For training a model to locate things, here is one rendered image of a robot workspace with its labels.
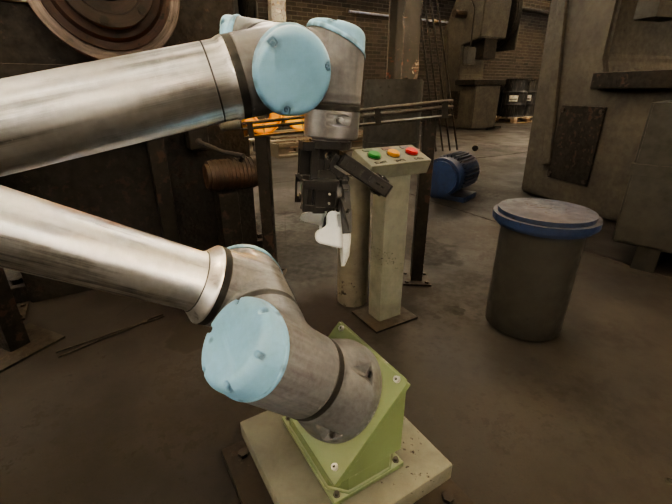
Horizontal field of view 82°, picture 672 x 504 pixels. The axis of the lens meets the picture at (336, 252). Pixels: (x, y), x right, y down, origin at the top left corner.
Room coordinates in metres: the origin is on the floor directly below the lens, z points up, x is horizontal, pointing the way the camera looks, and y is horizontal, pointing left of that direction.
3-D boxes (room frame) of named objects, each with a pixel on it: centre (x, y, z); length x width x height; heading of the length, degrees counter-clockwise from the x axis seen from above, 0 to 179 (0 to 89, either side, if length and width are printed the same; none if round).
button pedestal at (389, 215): (1.26, -0.18, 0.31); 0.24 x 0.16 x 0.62; 121
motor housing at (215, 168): (1.60, 0.43, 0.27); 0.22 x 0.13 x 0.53; 121
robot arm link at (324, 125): (0.67, 0.01, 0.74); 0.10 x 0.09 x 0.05; 16
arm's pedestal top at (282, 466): (0.59, -0.01, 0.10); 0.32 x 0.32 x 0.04; 32
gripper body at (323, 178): (0.66, 0.02, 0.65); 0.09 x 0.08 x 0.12; 106
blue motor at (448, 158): (3.05, -0.94, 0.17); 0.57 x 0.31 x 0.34; 141
